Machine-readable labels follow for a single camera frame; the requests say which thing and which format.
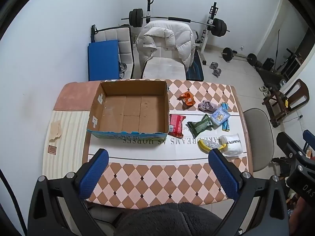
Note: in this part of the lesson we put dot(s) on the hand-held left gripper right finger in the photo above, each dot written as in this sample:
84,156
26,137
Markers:
225,174

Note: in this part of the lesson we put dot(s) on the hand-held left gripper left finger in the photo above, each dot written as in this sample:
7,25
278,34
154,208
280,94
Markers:
94,174

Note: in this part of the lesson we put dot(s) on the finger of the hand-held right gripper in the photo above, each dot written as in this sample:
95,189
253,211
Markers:
286,143
308,137

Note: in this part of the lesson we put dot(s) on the white pack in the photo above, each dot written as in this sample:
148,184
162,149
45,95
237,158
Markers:
232,146

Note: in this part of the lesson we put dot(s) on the yellow foil packet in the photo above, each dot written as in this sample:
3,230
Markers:
204,145

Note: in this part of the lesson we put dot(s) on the blue snack bar packet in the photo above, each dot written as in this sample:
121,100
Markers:
225,127

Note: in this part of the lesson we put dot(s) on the green snack packet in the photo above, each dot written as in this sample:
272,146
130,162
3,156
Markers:
199,125

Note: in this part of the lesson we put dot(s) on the light blue tissue pack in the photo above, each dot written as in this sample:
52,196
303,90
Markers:
219,116

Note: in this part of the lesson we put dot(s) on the red snack packet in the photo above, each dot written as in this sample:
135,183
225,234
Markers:
176,125

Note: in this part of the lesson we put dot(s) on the cardboard box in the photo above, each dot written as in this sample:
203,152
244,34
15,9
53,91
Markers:
128,113

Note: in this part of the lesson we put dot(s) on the purple knotted cloth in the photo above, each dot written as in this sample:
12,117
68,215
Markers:
206,105

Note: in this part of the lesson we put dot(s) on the orange snack packet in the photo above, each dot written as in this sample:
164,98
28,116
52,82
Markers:
187,98

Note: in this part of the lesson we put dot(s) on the beige round chair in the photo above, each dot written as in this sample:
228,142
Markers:
259,132

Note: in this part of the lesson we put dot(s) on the dark wooden chair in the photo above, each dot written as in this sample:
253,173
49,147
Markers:
296,91

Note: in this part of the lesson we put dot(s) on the pink and cream table cover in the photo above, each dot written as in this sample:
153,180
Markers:
69,125

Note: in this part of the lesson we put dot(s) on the checkered tablecloth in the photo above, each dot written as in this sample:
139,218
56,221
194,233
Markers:
152,177

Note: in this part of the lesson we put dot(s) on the pair of white shoes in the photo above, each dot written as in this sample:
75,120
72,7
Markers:
264,90

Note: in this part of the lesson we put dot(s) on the black exercise machine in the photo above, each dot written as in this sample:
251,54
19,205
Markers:
272,77

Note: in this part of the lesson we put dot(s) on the person's grey fleece clothing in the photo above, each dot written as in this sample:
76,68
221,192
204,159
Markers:
169,221

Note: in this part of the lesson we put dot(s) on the black bag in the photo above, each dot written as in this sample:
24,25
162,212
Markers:
268,64

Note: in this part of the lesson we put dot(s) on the chrome dumbbell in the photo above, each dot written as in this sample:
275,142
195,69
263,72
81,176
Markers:
216,69

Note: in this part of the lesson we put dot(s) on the small barbell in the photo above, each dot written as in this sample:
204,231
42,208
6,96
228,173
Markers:
227,54

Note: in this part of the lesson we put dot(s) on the chrome weight plates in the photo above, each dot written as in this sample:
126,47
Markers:
122,69

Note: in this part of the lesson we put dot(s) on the blue folded mat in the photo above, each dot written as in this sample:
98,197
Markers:
103,59

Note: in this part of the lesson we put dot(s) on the white padded chair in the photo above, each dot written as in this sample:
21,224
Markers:
163,67

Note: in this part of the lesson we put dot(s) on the weight bench with rack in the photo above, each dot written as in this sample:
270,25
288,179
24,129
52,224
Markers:
203,44

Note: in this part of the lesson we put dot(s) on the white quilted folding chair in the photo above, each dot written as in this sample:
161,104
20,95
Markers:
110,33

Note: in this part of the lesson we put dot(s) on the white down jacket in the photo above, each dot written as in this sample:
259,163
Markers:
167,36

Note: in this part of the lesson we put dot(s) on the barbell with black plates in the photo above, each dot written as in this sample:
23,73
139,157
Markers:
136,17

